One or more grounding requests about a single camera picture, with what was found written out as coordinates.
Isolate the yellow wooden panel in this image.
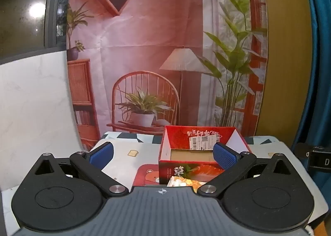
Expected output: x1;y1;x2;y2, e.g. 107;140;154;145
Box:
255;0;318;149

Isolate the dark window with frame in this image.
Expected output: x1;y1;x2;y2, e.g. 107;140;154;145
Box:
0;0;70;58

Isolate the pale patterned packet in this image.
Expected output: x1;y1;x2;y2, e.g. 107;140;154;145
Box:
167;176;207;188

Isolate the printed room scene backdrop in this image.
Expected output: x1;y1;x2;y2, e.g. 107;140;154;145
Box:
66;0;268;149

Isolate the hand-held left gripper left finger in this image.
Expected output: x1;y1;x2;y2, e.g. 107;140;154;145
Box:
28;142;129;196

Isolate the red strawberry print box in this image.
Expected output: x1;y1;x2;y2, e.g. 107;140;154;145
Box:
158;125;252;187

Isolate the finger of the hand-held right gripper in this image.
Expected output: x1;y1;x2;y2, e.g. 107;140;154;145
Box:
296;143;314;168

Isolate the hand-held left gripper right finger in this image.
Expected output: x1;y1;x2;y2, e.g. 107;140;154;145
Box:
198;143;298;196

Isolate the blue curtain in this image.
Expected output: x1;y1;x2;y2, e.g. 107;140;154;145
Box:
290;0;331;200

